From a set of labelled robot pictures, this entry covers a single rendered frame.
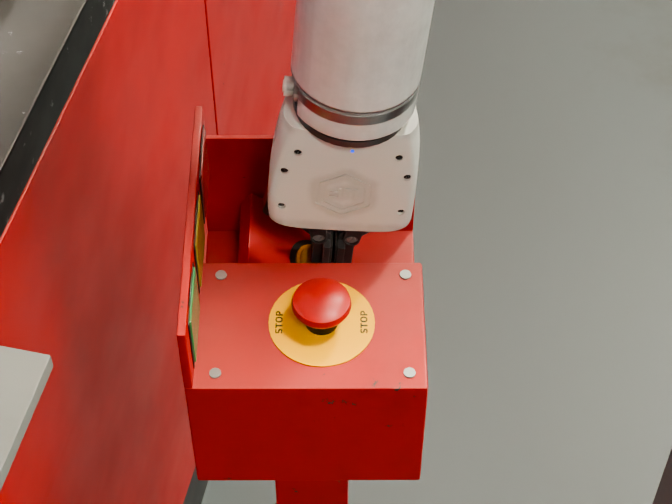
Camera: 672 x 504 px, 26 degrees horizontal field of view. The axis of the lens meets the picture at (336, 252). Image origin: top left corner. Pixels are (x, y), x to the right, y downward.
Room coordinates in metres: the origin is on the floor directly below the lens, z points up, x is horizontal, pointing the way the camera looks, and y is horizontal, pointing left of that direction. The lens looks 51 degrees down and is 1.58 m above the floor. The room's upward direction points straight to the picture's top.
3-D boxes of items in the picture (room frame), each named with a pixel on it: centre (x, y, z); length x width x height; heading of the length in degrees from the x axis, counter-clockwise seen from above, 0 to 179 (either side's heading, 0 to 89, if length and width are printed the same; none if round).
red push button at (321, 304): (0.58, 0.01, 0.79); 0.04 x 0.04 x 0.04
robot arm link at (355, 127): (0.68, -0.01, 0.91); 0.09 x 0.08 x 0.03; 90
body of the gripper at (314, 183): (0.68, -0.01, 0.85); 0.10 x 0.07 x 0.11; 90
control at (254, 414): (0.63, 0.02, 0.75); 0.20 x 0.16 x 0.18; 0
